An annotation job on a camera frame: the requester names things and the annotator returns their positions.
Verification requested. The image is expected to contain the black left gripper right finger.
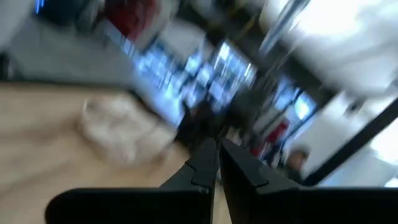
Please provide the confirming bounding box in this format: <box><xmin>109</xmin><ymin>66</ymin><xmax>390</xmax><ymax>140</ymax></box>
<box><xmin>220</xmin><ymin>138</ymin><xmax>398</xmax><ymax>224</ymax></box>

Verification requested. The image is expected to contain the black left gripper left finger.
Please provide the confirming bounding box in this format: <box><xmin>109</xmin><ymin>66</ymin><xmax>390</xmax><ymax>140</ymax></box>
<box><xmin>45</xmin><ymin>138</ymin><xmax>218</xmax><ymax>224</ymax></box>

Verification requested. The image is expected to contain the white towel with red grid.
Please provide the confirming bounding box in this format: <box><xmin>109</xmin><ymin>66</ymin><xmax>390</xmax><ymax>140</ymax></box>
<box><xmin>79</xmin><ymin>93</ymin><xmax>178</xmax><ymax>166</ymax></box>

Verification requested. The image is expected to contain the black frame bar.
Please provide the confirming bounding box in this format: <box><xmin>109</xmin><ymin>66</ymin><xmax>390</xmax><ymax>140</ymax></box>
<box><xmin>303</xmin><ymin>98</ymin><xmax>398</xmax><ymax>187</ymax></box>

